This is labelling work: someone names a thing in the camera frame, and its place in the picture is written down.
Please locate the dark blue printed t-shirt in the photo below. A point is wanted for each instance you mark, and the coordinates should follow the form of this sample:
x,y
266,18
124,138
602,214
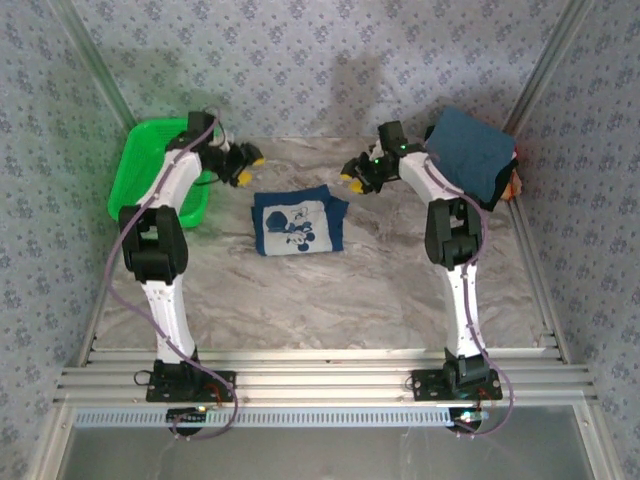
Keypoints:
x,y
335,220

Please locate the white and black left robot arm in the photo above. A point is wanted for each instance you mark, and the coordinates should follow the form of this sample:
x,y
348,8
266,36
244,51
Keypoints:
x,y
167,320

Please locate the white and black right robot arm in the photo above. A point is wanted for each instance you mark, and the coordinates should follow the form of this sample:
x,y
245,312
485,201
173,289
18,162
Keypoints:
x,y
462,310

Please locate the green plastic mesh basket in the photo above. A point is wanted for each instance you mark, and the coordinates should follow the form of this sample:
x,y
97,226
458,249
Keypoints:
x,y
135,170

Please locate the folded steel blue t-shirt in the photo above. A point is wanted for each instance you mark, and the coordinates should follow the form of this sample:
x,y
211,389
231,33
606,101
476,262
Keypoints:
x,y
470,150

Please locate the folded black t-shirt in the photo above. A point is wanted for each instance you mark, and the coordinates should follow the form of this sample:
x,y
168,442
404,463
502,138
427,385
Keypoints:
x,y
500,187

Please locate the folded red orange t-shirt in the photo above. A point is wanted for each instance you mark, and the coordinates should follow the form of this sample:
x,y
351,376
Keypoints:
x,y
515,187

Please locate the black controller board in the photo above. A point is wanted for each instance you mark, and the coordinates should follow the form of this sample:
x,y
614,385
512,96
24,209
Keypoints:
x,y
185,414
467,416

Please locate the grey metal panel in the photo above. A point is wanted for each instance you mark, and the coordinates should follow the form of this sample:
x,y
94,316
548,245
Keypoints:
x,y
325,455

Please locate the aluminium frame post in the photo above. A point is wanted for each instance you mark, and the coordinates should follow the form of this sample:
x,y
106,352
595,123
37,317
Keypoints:
x,y
548,60
104,70

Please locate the aluminium mounting rail frame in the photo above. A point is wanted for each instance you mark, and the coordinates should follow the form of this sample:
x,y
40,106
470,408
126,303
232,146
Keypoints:
x,y
325,380

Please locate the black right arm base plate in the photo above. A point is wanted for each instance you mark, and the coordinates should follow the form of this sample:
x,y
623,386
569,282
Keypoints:
x,y
425,387

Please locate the aluminium side rail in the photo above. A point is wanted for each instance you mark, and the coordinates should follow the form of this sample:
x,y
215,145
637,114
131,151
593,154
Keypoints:
x,y
547,320
89,357

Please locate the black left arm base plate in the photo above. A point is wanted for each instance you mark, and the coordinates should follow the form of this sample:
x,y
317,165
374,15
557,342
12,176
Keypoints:
x,y
160,392

